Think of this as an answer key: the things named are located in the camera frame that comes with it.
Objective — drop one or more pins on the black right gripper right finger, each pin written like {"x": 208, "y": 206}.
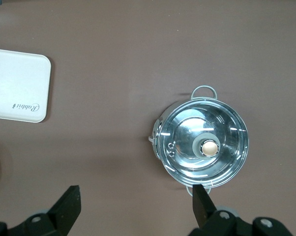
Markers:
{"x": 204, "y": 211}

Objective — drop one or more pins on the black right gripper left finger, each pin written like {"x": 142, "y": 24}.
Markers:
{"x": 64, "y": 211}

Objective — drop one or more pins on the cream tray with rabbit print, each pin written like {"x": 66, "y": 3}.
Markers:
{"x": 20, "y": 86}

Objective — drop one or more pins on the glass pot lid with knob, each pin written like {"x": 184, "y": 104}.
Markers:
{"x": 187, "y": 137}

